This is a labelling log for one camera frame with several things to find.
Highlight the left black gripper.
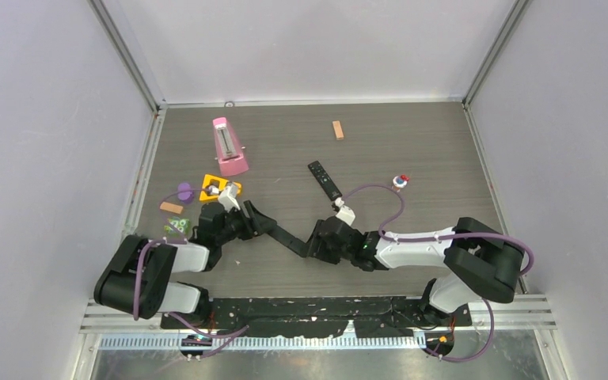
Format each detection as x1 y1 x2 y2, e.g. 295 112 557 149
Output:
216 200 276 246

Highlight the black remote control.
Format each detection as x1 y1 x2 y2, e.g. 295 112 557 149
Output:
268 225 311 258

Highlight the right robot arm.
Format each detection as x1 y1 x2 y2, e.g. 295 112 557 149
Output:
298 217 527 325

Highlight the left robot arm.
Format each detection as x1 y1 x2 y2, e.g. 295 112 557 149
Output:
93 201 277 328

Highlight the yellow triangular holder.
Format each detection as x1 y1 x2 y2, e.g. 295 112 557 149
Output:
198 174 231 203

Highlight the pink metronome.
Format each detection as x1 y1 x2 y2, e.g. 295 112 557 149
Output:
212 117 249 177

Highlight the green toy block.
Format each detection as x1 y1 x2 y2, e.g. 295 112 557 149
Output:
164 217 191 235

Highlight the purple toy block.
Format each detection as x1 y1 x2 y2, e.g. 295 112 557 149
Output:
177 182 195 204

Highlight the small red white blue toy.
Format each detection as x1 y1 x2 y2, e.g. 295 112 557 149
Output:
392 175 409 192

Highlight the orange wooden block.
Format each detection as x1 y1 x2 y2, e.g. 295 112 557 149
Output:
159 202 184 215

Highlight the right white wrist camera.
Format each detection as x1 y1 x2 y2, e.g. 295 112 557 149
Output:
332 197 355 226

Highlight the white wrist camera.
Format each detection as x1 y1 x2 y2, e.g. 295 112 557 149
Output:
217 182 241 212
332 197 355 226

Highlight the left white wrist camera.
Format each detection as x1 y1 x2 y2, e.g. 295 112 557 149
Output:
217 182 241 212

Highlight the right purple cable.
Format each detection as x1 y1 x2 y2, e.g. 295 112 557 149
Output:
341 183 536 276

